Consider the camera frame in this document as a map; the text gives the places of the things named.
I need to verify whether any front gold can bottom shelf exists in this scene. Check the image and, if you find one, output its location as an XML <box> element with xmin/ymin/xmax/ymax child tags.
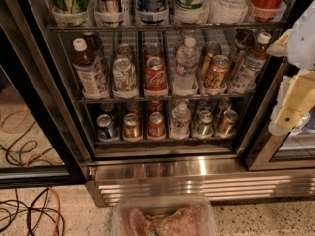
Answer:
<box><xmin>123</xmin><ymin>113</ymin><xmax>142</xmax><ymax>139</ymax></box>

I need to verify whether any orange can shelf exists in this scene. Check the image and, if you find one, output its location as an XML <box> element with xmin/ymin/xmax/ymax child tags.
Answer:
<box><xmin>201</xmin><ymin>41</ymin><xmax>222</xmax><ymax>80</ymax></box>
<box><xmin>203</xmin><ymin>55</ymin><xmax>229</xmax><ymax>89</ymax></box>

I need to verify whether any white green can shelf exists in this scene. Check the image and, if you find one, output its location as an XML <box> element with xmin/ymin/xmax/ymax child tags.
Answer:
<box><xmin>113</xmin><ymin>57</ymin><xmax>138</xmax><ymax>99</ymax></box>
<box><xmin>174</xmin><ymin>0</ymin><xmax>205</xmax><ymax>23</ymax></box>

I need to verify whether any orange cable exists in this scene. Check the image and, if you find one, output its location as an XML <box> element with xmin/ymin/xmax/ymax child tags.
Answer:
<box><xmin>0</xmin><ymin>107</ymin><xmax>63</xmax><ymax>236</ymax></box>

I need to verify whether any front red can bottom shelf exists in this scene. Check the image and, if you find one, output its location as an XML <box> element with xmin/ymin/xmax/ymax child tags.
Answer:
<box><xmin>148</xmin><ymin>112</ymin><xmax>166</xmax><ymax>140</ymax></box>

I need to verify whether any right rear tea bottle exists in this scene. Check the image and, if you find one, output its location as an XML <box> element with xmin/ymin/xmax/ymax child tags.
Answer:
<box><xmin>228</xmin><ymin>29</ymin><xmax>255</xmax><ymax>74</ymax></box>

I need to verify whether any front coca-cola can middle shelf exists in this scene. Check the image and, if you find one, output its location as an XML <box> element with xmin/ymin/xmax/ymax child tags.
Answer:
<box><xmin>144</xmin><ymin>57</ymin><xmax>168</xmax><ymax>97</ymax></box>

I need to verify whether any left front tea bottle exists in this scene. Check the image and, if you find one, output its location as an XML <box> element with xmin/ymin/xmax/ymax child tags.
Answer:
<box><xmin>73</xmin><ymin>38</ymin><xmax>108</xmax><ymax>100</ymax></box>

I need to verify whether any rear blue can bottom shelf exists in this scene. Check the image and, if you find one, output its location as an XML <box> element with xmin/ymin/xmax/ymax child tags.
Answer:
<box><xmin>101</xmin><ymin>103</ymin><xmax>119</xmax><ymax>122</ymax></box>

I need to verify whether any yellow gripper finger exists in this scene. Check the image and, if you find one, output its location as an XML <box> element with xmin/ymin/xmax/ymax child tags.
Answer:
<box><xmin>267</xmin><ymin>29</ymin><xmax>291</xmax><ymax>57</ymax></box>
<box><xmin>268</xmin><ymin>70</ymin><xmax>315</xmax><ymax>136</ymax></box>

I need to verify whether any white green can top shelf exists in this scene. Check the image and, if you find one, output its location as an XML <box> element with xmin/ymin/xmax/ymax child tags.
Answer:
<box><xmin>174</xmin><ymin>0</ymin><xmax>205</xmax><ymax>23</ymax></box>

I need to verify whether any left glass fridge door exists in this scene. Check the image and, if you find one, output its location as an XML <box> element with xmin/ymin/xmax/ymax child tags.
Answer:
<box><xmin>0</xmin><ymin>0</ymin><xmax>87</xmax><ymax>189</ymax></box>

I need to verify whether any stainless steel fridge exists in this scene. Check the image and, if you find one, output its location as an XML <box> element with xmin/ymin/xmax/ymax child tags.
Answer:
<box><xmin>17</xmin><ymin>0</ymin><xmax>315</xmax><ymax>207</ymax></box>

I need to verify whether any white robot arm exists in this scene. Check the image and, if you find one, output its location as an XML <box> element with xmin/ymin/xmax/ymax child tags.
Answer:
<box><xmin>267</xmin><ymin>1</ymin><xmax>315</xmax><ymax>136</ymax></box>

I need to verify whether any water bottle bottom shelf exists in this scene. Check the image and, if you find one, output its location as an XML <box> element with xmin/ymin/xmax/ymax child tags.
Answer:
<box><xmin>170</xmin><ymin>102</ymin><xmax>191</xmax><ymax>140</ymax></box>

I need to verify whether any glass fridge door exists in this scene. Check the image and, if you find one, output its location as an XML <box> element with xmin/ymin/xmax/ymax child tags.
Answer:
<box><xmin>0</xmin><ymin>0</ymin><xmax>87</xmax><ymax>189</ymax></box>
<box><xmin>244</xmin><ymin>99</ymin><xmax>315</xmax><ymax>171</ymax></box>

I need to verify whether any rear orange can middle shelf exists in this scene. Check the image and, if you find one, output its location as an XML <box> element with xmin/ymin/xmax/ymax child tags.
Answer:
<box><xmin>201</xmin><ymin>41</ymin><xmax>222</xmax><ymax>80</ymax></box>

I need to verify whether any front blue can bottom shelf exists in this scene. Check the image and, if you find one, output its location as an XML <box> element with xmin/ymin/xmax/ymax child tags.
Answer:
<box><xmin>96</xmin><ymin>114</ymin><xmax>118</xmax><ymax>141</ymax></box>

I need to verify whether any white green can middle shelf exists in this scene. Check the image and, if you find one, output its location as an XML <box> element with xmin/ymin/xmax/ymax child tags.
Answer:
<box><xmin>113</xmin><ymin>57</ymin><xmax>138</xmax><ymax>99</ymax></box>

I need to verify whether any rear white can middle shelf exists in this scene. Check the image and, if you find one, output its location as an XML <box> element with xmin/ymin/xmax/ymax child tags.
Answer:
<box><xmin>116</xmin><ymin>43</ymin><xmax>134</xmax><ymax>61</ymax></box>

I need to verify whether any bronze can shelf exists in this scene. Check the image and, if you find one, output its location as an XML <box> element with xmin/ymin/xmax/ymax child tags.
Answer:
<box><xmin>216</xmin><ymin>110</ymin><xmax>238</xmax><ymax>138</ymax></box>
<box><xmin>214</xmin><ymin>98</ymin><xmax>232</xmax><ymax>125</ymax></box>

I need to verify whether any left rear tea bottle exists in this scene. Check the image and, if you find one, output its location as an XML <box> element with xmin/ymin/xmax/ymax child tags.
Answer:
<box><xmin>84</xmin><ymin>32</ymin><xmax>106</xmax><ymax>66</ymax></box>

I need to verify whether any front orange can middle shelf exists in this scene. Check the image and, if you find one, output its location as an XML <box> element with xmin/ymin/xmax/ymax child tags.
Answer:
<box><xmin>203</xmin><ymin>55</ymin><xmax>229</xmax><ymax>89</ymax></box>

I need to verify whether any front silver can bottom shelf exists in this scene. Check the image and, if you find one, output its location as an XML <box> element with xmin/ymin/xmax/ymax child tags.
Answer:
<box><xmin>193</xmin><ymin>110</ymin><xmax>213</xmax><ymax>139</ymax></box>

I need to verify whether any water bottle middle shelf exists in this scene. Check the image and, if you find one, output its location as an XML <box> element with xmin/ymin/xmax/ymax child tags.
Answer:
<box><xmin>173</xmin><ymin>37</ymin><xmax>200</xmax><ymax>96</ymax></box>

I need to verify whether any black cable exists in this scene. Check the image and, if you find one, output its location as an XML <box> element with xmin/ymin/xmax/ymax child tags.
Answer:
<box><xmin>0</xmin><ymin>121</ymin><xmax>66</xmax><ymax>236</ymax></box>

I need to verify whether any rear coca-cola can middle shelf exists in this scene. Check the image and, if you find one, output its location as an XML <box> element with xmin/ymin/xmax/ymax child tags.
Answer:
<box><xmin>144</xmin><ymin>43</ymin><xmax>163</xmax><ymax>61</ymax></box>

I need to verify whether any right glass fridge door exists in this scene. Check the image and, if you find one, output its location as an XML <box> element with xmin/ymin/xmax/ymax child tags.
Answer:
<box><xmin>244</xmin><ymin>99</ymin><xmax>315</xmax><ymax>171</ymax></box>

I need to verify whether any front bronze can bottom shelf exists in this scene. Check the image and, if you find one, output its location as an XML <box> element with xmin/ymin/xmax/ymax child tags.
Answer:
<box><xmin>216</xmin><ymin>110</ymin><xmax>238</xmax><ymax>138</ymax></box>

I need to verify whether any clear plastic container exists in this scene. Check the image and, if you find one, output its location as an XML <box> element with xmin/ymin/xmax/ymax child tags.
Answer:
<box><xmin>111</xmin><ymin>194</ymin><xmax>218</xmax><ymax>236</ymax></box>

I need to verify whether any rear bronze can bottom shelf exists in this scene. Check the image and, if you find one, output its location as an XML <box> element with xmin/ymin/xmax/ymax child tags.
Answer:
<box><xmin>214</xmin><ymin>98</ymin><xmax>232</xmax><ymax>125</ymax></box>

